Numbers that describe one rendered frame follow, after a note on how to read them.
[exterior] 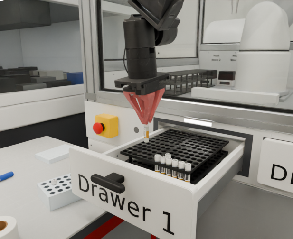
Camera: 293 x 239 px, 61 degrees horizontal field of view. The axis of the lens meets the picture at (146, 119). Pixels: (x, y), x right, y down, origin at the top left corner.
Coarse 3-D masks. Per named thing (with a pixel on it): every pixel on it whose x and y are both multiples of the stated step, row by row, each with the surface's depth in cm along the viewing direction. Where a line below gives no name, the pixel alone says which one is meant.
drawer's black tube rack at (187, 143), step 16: (144, 144) 62; (160, 144) 63; (176, 144) 63; (192, 144) 63; (208, 144) 62; (224, 144) 62; (128, 160) 60; (192, 160) 53; (208, 160) 60; (192, 176) 52
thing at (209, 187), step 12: (156, 132) 74; (192, 132) 74; (132, 144) 65; (228, 144) 68; (240, 144) 64; (120, 156) 62; (228, 156) 56; (240, 156) 61; (216, 168) 50; (228, 168) 55; (240, 168) 62; (204, 180) 46; (216, 180) 49; (228, 180) 55; (204, 192) 45; (216, 192) 50; (204, 204) 45
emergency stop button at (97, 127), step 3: (96, 123) 83; (99, 123) 83; (93, 126) 84; (96, 126) 83; (99, 126) 82; (93, 129) 84; (96, 129) 83; (99, 129) 82; (102, 129) 83; (96, 132) 84; (99, 132) 83
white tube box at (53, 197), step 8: (64, 176) 68; (40, 184) 63; (48, 184) 63; (64, 184) 64; (40, 192) 62; (48, 192) 60; (56, 192) 60; (64, 192) 60; (72, 192) 61; (48, 200) 58; (56, 200) 59; (64, 200) 60; (72, 200) 62; (48, 208) 59; (56, 208) 59
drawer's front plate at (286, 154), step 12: (264, 144) 57; (276, 144) 56; (288, 144) 54; (264, 156) 58; (276, 156) 56; (288, 156) 55; (264, 168) 58; (276, 168) 57; (288, 168) 55; (264, 180) 59; (276, 180) 57; (288, 180) 56
